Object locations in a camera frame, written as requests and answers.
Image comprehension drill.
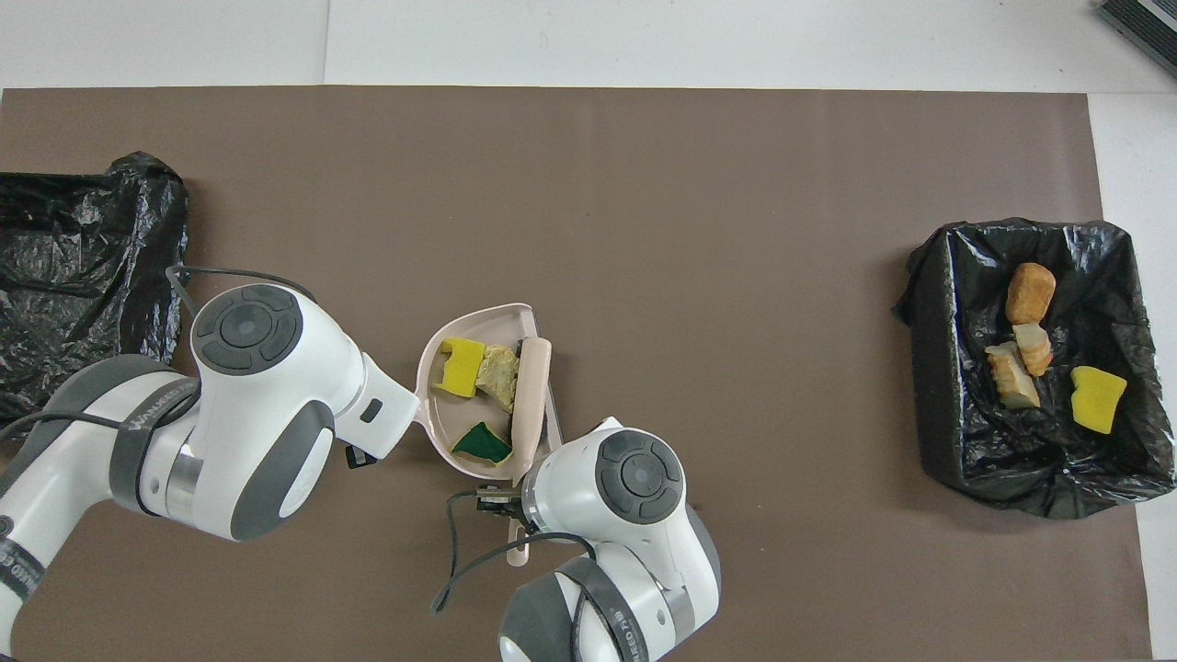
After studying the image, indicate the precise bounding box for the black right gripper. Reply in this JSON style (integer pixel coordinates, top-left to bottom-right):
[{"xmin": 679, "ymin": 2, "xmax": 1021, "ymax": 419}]
[{"xmin": 475, "ymin": 485, "xmax": 535, "ymax": 535}]

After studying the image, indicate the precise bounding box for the green sponge piece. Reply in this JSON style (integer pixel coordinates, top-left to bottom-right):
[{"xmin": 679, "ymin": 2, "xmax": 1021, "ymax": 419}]
[{"xmin": 450, "ymin": 421, "xmax": 514, "ymax": 465}]

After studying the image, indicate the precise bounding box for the beige plastic dustpan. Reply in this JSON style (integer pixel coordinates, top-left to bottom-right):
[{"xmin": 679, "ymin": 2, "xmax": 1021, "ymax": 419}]
[{"xmin": 414, "ymin": 302, "xmax": 564, "ymax": 483}]

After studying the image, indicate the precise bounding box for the beige hand brush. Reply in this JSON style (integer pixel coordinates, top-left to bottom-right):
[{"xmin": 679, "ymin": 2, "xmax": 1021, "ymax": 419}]
[{"xmin": 507, "ymin": 336, "xmax": 554, "ymax": 568}]

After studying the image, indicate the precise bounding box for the yellowish beige foam chunk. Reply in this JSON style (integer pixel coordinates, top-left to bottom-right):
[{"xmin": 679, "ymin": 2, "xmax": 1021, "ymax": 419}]
[{"xmin": 475, "ymin": 344, "xmax": 521, "ymax": 415}]

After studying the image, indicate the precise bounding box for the notched yellow sponge piece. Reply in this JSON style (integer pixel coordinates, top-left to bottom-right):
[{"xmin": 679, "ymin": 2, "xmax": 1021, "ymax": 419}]
[{"xmin": 439, "ymin": 337, "xmax": 488, "ymax": 399}]

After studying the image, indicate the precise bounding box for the pale beige foam chunk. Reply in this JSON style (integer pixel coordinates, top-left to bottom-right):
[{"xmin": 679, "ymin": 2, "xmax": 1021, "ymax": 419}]
[
  {"xmin": 984, "ymin": 341, "xmax": 1043, "ymax": 411},
  {"xmin": 1012, "ymin": 322, "xmax": 1054, "ymax": 378}
]

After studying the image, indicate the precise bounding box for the brown bread roll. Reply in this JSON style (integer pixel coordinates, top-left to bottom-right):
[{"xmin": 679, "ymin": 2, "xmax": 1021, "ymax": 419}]
[{"xmin": 1005, "ymin": 262, "xmax": 1057, "ymax": 325}]

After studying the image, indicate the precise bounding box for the black bag lined bin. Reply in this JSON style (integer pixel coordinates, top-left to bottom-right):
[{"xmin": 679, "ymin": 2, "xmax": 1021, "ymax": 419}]
[
  {"xmin": 0, "ymin": 152, "xmax": 190, "ymax": 433},
  {"xmin": 892, "ymin": 217, "xmax": 1177, "ymax": 520}
]

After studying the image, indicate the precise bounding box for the brown table mat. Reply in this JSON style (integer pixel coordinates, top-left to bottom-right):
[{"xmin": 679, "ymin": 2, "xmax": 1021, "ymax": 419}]
[{"xmin": 0, "ymin": 87, "xmax": 1155, "ymax": 662}]

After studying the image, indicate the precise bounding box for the dark ribbed device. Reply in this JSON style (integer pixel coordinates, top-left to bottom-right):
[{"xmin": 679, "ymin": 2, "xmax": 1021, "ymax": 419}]
[{"xmin": 1097, "ymin": 0, "xmax": 1177, "ymax": 79}]

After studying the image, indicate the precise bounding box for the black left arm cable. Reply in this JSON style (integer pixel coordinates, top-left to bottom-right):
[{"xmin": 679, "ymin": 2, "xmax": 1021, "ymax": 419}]
[{"xmin": 0, "ymin": 265, "xmax": 318, "ymax": 442}]

